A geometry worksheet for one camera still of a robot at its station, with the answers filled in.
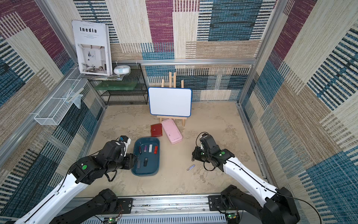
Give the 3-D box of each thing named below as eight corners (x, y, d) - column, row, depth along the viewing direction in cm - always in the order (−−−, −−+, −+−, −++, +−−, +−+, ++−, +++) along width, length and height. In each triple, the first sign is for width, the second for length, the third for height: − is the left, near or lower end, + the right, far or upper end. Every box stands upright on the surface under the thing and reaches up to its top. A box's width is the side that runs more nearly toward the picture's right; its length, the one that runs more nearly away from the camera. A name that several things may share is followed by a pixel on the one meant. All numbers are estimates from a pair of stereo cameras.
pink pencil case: (172, 146, 97) (172, 144, 95) (160, 123, 110) (160, 121, 107) (184, 141, 100) (184, 139, 97) (171, 119, 112) (171, 116, 110)
